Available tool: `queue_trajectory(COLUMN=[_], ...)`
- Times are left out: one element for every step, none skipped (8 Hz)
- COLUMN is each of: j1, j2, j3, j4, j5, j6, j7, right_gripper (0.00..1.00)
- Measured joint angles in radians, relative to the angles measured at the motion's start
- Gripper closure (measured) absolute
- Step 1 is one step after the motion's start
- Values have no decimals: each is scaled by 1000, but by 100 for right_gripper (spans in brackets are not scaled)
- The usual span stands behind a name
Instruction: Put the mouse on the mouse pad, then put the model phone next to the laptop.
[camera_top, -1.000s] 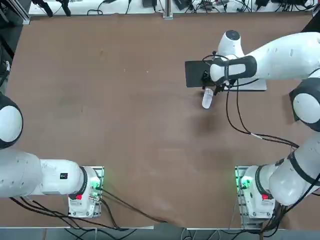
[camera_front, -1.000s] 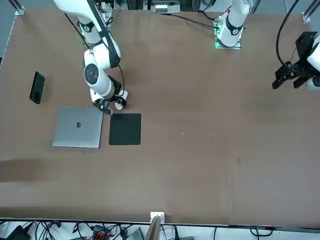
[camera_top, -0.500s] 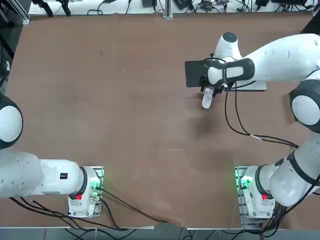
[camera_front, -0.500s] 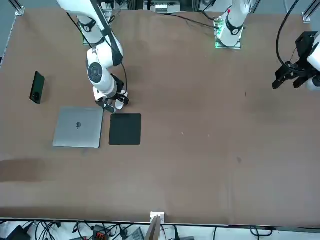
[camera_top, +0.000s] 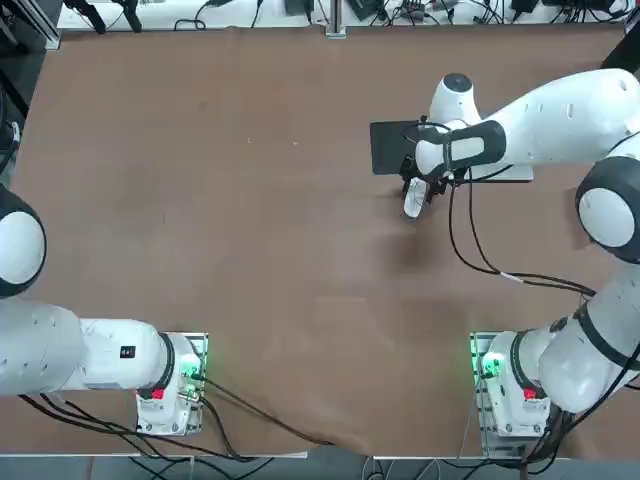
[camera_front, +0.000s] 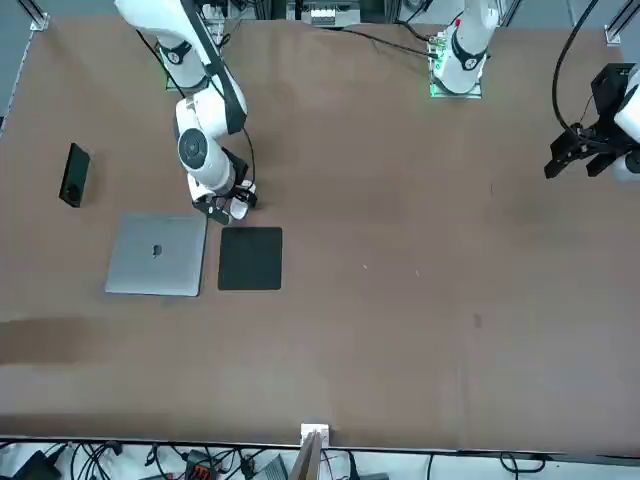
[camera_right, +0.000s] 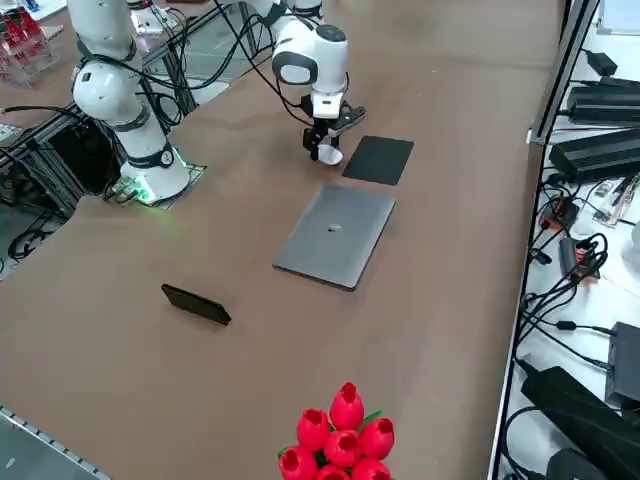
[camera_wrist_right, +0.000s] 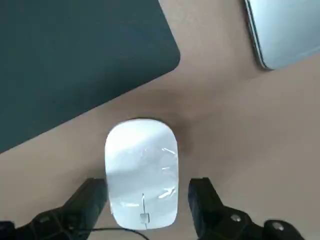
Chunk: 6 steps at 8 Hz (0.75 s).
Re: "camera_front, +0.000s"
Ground white computer mouse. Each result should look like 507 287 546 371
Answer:
227 192 251 224

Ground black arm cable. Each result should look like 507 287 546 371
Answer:
551 0 601 134
180 0 259 197

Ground red and black device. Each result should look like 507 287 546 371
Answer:
183 451 213 479

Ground dark green model phone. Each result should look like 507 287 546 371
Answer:
58 142 93 209

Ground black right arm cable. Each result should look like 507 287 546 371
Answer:
180 0 259 197

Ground white power block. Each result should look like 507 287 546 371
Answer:
309 5 337 27

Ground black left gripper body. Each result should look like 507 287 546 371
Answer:
591 62 634 146

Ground black mouse pad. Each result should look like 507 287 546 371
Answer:
217 226 284 292

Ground camera mounting post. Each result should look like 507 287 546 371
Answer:
289 431 323 480

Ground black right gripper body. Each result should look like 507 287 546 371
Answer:
213 148 250 198

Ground black cable across table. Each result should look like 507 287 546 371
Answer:
319 24 434 57

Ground white table edge bracket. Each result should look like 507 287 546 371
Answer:
299 422 332 446

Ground black power adapter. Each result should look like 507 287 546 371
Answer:
10 449 62 480

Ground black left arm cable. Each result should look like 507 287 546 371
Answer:
551 0 601 134

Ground silver closed laptop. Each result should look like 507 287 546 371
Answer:
104 213 209 298

